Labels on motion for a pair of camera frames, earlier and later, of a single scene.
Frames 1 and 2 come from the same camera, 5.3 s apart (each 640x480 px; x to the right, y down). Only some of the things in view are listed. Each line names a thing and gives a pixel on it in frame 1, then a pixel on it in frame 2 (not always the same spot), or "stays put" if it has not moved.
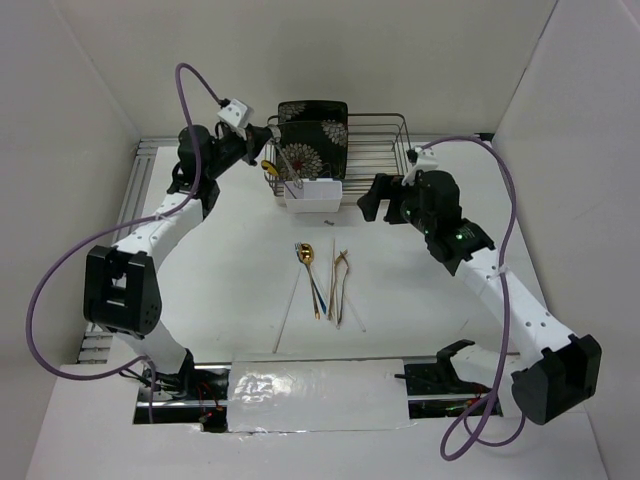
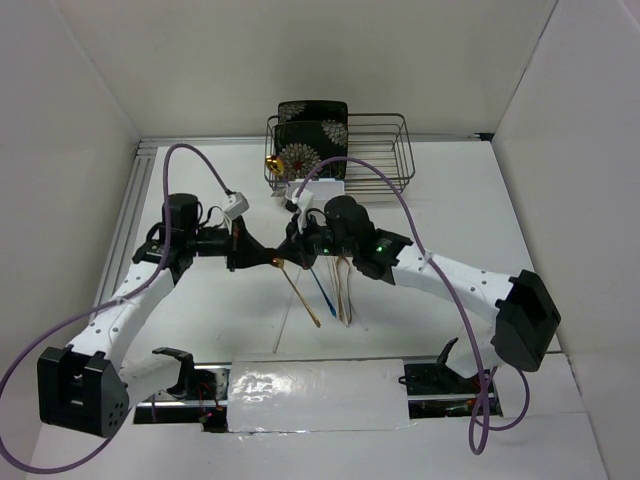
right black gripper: [385, 186] to [295, 246]
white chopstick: [286, 312] stays put
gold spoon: [307, 254] to [280, 263]
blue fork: [312, 279] to [332, 308]
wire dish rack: [378, 143] stays put
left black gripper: [257, 138] to [242, 249]
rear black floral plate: [313, 110] stays put
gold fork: [339, 258] to [343, 289]
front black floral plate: [313, 150] stays put
